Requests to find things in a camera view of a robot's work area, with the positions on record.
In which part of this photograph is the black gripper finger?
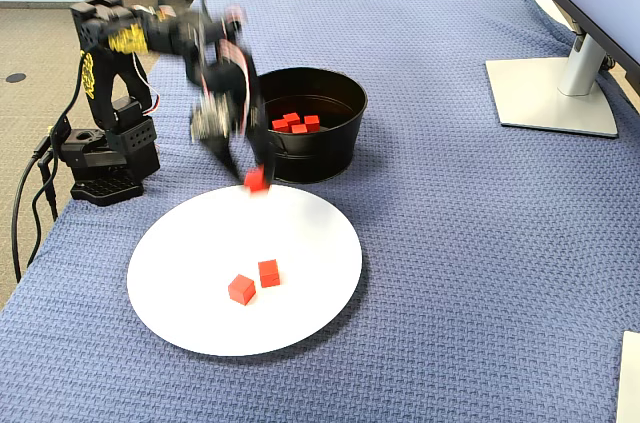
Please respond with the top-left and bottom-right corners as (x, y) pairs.
(246, 106), (279, 187)
(198, 134), (247, 183)

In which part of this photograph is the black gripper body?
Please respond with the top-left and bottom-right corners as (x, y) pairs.
(185, 41), (267, 140)

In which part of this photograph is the white round plate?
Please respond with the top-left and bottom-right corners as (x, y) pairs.
(126, 183), (364, 358)

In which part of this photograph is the black metal bucket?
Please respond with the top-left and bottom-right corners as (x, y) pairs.
(249, 66), (370, 184)

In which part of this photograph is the blue woven table cloth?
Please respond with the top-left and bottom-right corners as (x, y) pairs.
(0, 0), (640, 423)

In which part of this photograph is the silver monitor stand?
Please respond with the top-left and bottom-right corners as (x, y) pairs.
(485, 17), (621, 139)

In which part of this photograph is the white paper sheet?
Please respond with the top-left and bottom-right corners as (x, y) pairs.
(615, 330), (640, 423)

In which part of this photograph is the red white servo wire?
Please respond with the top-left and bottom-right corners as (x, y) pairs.
(217, 40), (251, 137)

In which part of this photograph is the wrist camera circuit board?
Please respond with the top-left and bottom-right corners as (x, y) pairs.
(189, 95), (234, 144)

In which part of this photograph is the black base cable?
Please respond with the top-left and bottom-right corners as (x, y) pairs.
(37, 145), (58, 223)
(10, 147), (46, 284)

